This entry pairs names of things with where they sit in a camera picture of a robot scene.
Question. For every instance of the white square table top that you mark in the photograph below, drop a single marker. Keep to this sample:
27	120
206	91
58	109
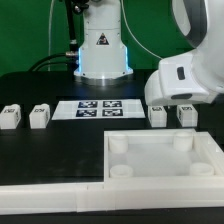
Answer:
145	154

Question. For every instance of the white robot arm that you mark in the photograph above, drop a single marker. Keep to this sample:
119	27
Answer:
193	77

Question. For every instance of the white fiducial marker sheet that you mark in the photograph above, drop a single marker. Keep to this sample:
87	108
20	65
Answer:
99	109

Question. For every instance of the white front fence bar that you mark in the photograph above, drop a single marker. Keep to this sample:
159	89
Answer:
113	194

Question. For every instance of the white fence bar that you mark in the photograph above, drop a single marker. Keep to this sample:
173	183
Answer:
113	194
210	152

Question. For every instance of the white right fence bar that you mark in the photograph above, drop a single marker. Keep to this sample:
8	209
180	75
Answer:
210	152

